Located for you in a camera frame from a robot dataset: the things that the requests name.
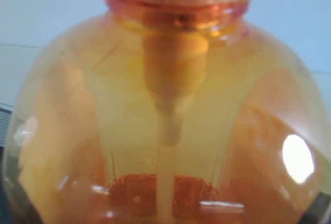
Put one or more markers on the orange dish soap pump bottle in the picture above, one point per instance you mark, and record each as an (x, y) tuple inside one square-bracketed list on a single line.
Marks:
[(167, 111)]

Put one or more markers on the steel mesh strainer basket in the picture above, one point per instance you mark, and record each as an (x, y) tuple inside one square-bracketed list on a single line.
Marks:
[(6, 112)]

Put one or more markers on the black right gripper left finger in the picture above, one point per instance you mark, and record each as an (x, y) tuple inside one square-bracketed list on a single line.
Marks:
[(7, 215)]

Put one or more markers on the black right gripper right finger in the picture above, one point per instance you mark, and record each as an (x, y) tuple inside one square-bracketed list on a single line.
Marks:
[(318, 211)]

